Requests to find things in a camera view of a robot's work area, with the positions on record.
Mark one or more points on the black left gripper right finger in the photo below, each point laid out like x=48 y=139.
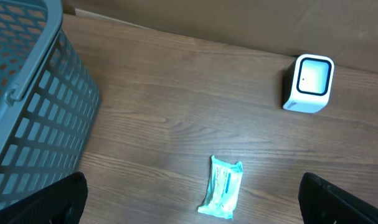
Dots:
x=322 y=202

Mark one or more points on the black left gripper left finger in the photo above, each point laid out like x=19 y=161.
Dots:
x=62 y=202

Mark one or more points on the teal snack bar wrapper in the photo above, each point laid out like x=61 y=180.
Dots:
x=223 y=189

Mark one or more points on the white barcode scanner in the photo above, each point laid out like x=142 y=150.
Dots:
x=307 y=84

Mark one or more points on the grey plastic mesh basket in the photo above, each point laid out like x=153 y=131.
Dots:
x=48 y=99

